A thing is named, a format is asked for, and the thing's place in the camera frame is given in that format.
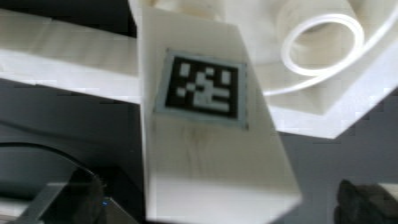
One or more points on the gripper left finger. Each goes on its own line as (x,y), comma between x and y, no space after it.
(90,200)

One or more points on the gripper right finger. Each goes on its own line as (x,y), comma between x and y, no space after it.
(367,203)

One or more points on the white stool leg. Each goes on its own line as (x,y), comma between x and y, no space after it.
(220,177)

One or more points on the white round stool seat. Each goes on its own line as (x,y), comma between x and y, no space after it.
(312,39)

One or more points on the white front fence bar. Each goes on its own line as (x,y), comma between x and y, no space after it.
(70,57)

